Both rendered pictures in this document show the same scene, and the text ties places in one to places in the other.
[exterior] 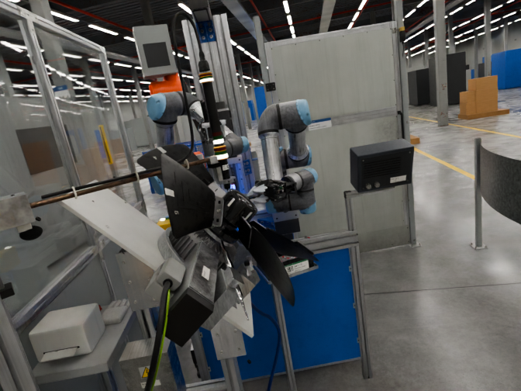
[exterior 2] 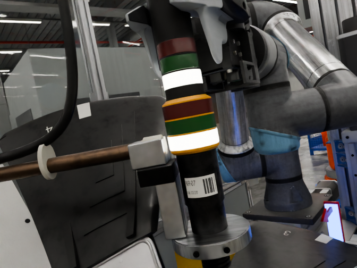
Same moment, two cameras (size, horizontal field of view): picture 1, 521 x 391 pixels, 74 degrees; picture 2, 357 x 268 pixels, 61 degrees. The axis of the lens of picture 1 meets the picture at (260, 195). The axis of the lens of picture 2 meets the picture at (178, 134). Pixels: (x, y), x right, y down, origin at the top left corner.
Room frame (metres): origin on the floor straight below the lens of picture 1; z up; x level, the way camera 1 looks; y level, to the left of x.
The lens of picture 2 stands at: (0.99, -0.06, 1.39)
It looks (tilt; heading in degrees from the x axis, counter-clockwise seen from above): 3 degrees down; 43
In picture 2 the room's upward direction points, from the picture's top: 11 degrees counter-clockwise
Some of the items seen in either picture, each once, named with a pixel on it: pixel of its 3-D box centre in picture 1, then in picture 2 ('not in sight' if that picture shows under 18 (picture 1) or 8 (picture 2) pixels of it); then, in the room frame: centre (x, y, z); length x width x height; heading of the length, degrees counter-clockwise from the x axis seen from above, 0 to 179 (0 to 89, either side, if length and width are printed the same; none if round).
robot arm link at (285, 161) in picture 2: not in sight; (277, 155); (1.92, 0.39, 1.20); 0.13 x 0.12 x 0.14; 130
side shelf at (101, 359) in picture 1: (92, 336); not in sight; (1.06, 0.66, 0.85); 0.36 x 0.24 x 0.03; 2
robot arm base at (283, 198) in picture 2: not in sight; (285, 189); (1.93, 0.38, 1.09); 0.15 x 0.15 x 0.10
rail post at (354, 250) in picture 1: (360, 313); not in sight; (1.57, -0.41, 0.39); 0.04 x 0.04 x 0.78; 2
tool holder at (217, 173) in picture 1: (221, 168); (190, 189); (1.18, 0.12, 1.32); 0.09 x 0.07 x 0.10; 127
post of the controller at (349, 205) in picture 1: (350, 211); not in sight; (1.57, -0.41, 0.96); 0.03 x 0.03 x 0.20; 2
